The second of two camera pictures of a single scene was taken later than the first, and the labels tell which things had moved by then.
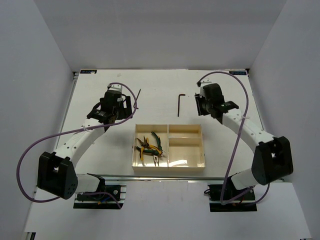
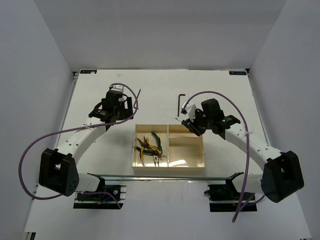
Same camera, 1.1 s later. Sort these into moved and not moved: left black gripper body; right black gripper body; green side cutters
Moved: right black gripper body
Not moved: left black gripper body; green side cutters
